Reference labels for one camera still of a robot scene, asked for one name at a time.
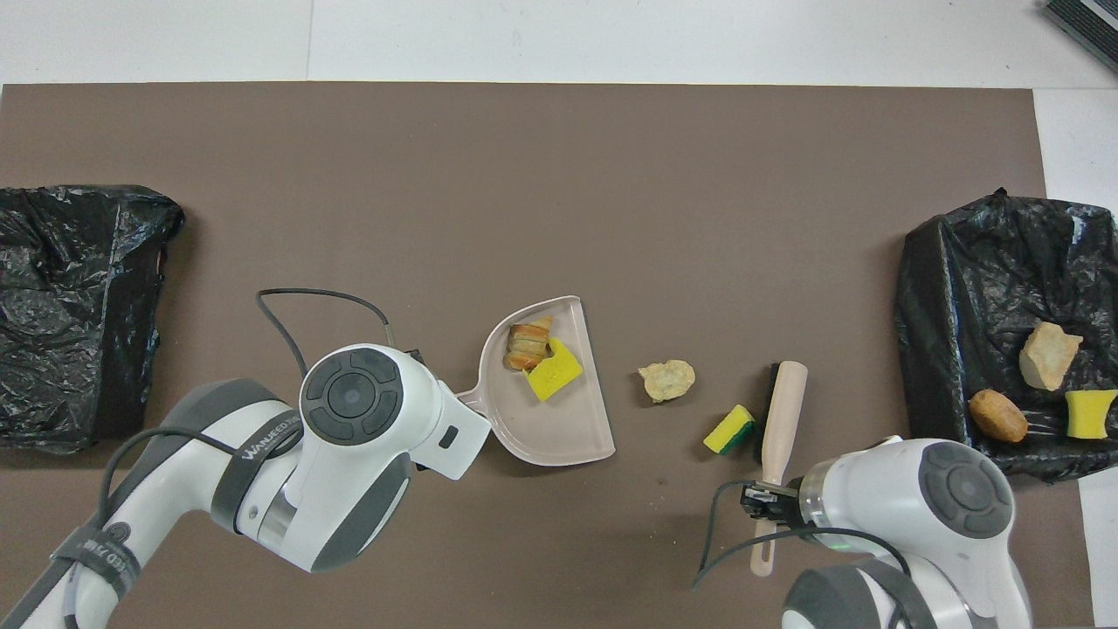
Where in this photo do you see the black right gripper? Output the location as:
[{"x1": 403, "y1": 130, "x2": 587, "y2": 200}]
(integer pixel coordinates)
[{"x1": 739, "y1": 480, "x2": 800, "y2": 526}]

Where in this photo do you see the yellow and green sponge piece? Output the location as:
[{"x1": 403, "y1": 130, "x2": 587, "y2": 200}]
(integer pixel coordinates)
[{"x1": 701, "y1": 403, "x2": 758, "y2": 457}]

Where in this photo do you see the beige brush with black bristles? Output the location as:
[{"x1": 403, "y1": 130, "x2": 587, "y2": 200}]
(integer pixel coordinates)
[{"x1": 749, "y1": 359, "x2": 810, "y2": 578}]

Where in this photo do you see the beige sponge chunk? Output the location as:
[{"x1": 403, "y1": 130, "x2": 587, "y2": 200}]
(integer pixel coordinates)
[
  {"x1": 501, "y1": 315, "x2": 556, "y2": 373},
  {"x1": 636, "y1": 358, "x2": 698, "y2": 405},
  {"x1": 1018, "y1": 320, "x2": 1085, "y2": 392}
]

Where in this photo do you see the notched yellow sponge piece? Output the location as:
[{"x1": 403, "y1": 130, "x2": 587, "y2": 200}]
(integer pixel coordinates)
[{"x1": 523, "y1": 337, "x2": 585, "y2": 404}]

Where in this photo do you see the beige plastic dustpan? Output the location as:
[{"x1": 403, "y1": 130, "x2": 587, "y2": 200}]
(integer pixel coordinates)
[{"x1": 457, "y1": 295, "x2": 618, "y2": 467}]

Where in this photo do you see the brown oval sponge piece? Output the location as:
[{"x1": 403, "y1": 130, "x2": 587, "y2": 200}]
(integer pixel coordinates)
[{"x1": 967, "y1": 388, "x2": 1031, "y2": 445}]

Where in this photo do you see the yellow sponge wedge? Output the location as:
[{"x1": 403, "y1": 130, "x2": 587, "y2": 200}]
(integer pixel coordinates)
[{"x1": 1063, "y1": 388, "x2": 1118, "y2": 440}]

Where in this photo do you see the bin with black bag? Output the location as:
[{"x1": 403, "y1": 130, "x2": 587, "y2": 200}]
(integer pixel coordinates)
[
  {"x1": 893, "y1": 187, "x2": 1118, "y2": 483},
  {"x1": 0, "y1": 183, "x2": 187, "y2": 455}
]

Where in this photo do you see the brown table mat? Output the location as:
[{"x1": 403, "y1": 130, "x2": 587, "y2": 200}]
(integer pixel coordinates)
[{"x1": 0, "y1": 81, "x2": 1097, "y2": 629}]

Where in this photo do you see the grey ribbed device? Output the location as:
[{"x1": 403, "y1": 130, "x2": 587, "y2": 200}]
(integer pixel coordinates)
[{"x1": 1038, "y1": 0, "x2": 1118, "y2": 51}]

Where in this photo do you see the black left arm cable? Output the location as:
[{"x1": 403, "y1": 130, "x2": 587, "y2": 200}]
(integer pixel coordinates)
[{"x1": 66, "y1": 287, "x2": 396, "y2": 629}]

